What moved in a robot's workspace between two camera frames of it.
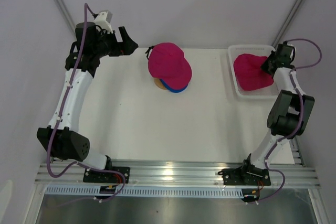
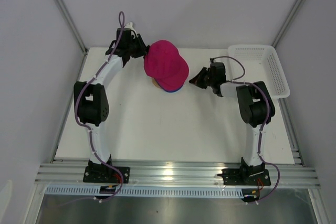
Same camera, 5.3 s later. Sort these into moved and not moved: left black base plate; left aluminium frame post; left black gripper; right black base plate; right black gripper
Moved: right black gripper; left black gripper
Not moved: left black base plate; right black base plate; left aluminium frame post
